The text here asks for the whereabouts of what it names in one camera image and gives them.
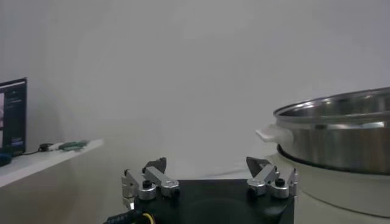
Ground dark computer monitor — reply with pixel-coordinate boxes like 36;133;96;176
0;77;28;158

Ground cream electric cooker base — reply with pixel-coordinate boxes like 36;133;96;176
268;152;390;219

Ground black cable with plug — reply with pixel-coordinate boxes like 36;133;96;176
21;142;52;156

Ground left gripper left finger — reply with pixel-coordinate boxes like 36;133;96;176
121;156;181;211

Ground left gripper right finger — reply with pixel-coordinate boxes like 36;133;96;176
246;156;298;200

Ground white side table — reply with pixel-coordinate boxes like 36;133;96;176
0;139;104;189

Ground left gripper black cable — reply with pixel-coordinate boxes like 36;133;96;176
103;209;156;224

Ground stainless steel steamer basket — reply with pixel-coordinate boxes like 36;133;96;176
255;87;390;176

